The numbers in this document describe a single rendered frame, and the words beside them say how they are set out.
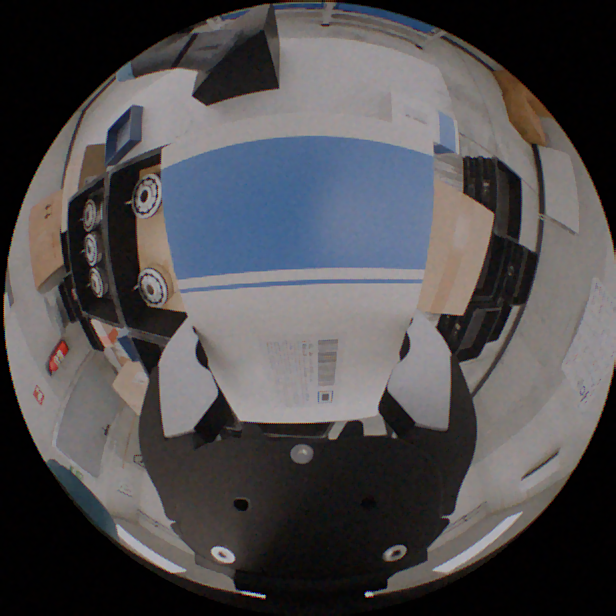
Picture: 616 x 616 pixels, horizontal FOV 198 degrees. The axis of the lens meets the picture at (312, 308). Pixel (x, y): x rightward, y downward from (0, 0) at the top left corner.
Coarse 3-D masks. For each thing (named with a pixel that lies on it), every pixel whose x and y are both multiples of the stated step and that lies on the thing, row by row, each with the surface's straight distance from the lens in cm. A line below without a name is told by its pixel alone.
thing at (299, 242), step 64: (256, 128) 9; (320, 128) 9; (384, 128) 9; (192, 192) 9; (256, 192) 8; (320, 192) 8; (384, 192) 9; (192, 256) 10; (256, 256) 9; (320, 256) 8; (384, 256) 9; (192, 320) 11; (256, 320) 10; (320, 320) 10; (384, 320) 11; (256, 384) 14; (320, 384) 13; (384, 384) 15
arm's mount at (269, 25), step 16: (256, 16) 55; (272, 16) 60; (256, 32) 42; (272, 32) 56; (240, 48) 45; (256, 48) 45; (272, 48) 52; (224, 64) 49; (240, 64) 49; (256, 64) 50; (272, 64) 51; (208, 80) 53; (224, 80) 55; (240, 80) 56; (256, 80) 56; (272, 80) 57; (192, 96) 59; (208, 96) 61; (224, 96) 62
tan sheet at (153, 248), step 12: (156, 168) 52; (156, 216) 50; (144, 228) 54; (156, 228) 51; (144, 240) 54; (156, 240) 51; (144, 252) 55; (156, 252) 52; (168, 252) 50; (144, 264) 56; (168, 264) 51; (168, 300) 56; (180, 300) 53
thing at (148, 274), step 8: (144, 272) 52; (152, 272) 51; (144, 280) 54; (152, 280) 52; (160, 280) 50; (160, 288) 51; (144, 296) 56; (160, 296) 52; (152, 304) 55; (160, 304) 53
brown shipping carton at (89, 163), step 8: (96, 144) 94; (104, 144) 96; (80, 152) 96; (88, 152) 91; (96, 152) 93; (104, 152) 95; (80, 160) 92; (88, 160) 90; (96, 160) 92; (72, 168) 100; (80, 168) 88; (88, 168) 90; (96, 168) 92; (104, 168) 94; (72, 176) 97; (80, 176) 88; (88, 176) 89; (96, 176) 92; (64, 184) 107; (72, 184) 94; (80, 184) 87; (64, 192) 105; (72, 192) 92; (64, 200) 102; (64, 208) 101; (64, 216) 100; (64, 224) 100
